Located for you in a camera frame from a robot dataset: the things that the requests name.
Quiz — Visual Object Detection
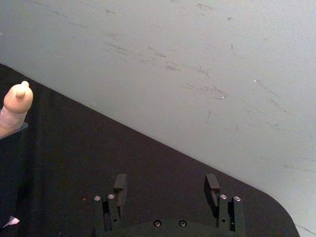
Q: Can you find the small white plastic piece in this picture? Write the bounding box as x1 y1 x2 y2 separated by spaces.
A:
1 215 21 229

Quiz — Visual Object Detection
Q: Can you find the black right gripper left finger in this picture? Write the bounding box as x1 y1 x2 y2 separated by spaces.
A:
93 173 128 237

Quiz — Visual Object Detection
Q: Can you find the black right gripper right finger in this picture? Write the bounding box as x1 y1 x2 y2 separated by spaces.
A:
204 173 246 237

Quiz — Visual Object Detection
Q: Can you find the black table cloth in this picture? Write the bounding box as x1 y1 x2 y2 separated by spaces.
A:
0 63 301 237

